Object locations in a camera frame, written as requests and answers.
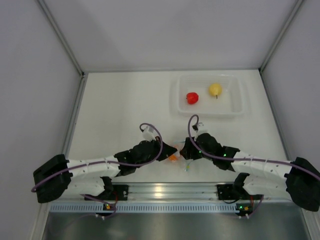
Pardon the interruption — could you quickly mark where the red fake apple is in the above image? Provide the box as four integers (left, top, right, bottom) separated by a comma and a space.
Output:
186, 92, 199, 105

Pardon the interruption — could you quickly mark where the orange fake fruit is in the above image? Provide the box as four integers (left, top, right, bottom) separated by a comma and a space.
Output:
168, 153, 180, 162

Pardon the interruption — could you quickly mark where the clear zip top bag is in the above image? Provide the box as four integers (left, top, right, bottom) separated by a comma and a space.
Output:
164, 140, 193, 172

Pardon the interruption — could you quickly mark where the yellow fake fruit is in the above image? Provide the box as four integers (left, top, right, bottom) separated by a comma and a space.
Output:
208, 83, 223, 99

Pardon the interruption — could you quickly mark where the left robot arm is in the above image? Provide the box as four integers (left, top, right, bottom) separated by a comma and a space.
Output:
31, 138, 178, 204

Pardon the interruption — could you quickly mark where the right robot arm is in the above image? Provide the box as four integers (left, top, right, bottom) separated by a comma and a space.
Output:
179, 133, 320, 212

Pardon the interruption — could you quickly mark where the clear plastic basket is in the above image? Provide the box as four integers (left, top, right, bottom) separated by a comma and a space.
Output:
171, 74, 247, 118

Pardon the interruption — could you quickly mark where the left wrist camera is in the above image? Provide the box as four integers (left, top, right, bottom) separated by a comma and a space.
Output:
142, 125, 156, 142

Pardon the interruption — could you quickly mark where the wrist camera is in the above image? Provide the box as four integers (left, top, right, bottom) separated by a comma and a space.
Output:
142, 125, 156, 142
192, 122, 208, 137

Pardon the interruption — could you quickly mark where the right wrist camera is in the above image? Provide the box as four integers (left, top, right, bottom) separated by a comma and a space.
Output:
192, 122, 208, 137

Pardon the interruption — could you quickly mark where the aluminium mounting rail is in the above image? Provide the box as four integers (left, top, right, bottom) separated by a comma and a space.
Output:
74, 181, 312, 204

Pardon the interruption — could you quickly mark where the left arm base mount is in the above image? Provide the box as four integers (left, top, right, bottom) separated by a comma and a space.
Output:
107, 184, 129, 201

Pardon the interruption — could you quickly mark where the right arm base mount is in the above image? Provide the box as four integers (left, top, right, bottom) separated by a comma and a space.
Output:
216, 184, 239, 201

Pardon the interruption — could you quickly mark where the slotted cable duct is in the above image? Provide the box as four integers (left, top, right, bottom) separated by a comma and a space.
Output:
49, 202, 250, 214

